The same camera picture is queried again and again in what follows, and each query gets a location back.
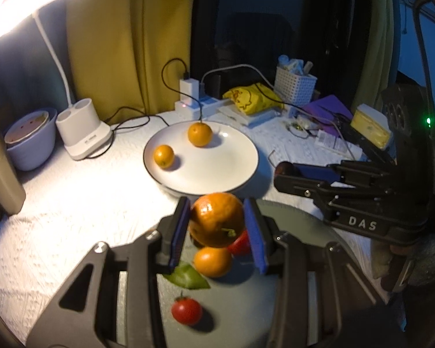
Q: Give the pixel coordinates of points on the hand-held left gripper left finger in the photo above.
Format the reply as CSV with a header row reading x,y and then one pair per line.
x,y
179,226

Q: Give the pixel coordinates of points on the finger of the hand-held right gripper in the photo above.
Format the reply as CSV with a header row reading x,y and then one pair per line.
x,y
319,172
301,185

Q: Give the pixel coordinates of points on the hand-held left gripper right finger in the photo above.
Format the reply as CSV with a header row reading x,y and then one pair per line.
x,y
255,239

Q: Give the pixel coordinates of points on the red cherry tomato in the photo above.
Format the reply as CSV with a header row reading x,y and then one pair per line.
x,y
240,244
186,310

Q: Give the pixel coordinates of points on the dark plum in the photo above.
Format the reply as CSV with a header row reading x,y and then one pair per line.
x,y
285,168

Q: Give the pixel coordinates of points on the large orange with stem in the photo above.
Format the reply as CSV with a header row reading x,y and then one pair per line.
x,y
216,219

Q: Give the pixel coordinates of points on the small orange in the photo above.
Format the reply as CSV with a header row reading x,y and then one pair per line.
x,y
212,261

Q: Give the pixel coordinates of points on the white plate with dark rim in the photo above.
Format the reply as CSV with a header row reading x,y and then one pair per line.
x,y
217,166

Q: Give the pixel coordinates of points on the grey round tray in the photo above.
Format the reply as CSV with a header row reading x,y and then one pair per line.
x,y
239,311

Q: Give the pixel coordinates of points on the person's right hand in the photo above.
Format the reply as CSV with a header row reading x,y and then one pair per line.
x,y
395,252

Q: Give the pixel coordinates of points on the small metal trinket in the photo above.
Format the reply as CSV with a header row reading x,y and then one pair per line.
x,y
297,127

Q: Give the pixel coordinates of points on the green leaf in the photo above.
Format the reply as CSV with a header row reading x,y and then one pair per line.
x,y
186,277

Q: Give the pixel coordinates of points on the purple notebook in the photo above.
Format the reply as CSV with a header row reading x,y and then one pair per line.
x,y
328,110

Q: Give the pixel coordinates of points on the white flat box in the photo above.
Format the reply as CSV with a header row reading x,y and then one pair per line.
x,y
253,116

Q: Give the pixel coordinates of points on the white woven basket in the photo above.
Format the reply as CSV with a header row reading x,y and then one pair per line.
x,y
295,87

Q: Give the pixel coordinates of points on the yellow printed bag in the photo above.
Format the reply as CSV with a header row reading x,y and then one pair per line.
x,y
250,99

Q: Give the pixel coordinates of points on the pale toiletry packets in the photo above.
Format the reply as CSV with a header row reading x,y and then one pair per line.
x,y
293,64

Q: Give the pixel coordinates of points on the white power strip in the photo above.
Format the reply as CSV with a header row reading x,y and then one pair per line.
x,y
206,105

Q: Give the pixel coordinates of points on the white desk lamp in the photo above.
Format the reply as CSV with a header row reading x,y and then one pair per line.
x,y
83,130

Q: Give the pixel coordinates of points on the white charger plug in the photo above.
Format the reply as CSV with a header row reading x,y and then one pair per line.
x,y
188,90

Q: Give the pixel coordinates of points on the olive curtain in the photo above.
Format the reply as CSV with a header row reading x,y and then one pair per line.
x,y
375,43

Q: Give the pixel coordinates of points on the dark window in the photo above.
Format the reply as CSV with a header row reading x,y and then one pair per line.
x,y
261,25

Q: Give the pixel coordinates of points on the lilac bowl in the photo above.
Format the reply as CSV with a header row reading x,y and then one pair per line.
x,y
32,152

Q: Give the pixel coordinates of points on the pink plates stack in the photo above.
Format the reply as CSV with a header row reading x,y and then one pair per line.
x,y
27,127

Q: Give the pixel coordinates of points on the steel thermos bottle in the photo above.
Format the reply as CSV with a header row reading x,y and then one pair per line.
x,y
2,177

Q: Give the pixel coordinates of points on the yellow curtain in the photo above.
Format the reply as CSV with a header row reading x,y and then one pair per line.
x,y
130,43

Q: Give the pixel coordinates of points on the dark purple curtain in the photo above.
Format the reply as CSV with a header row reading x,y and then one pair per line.
x,y
21,69

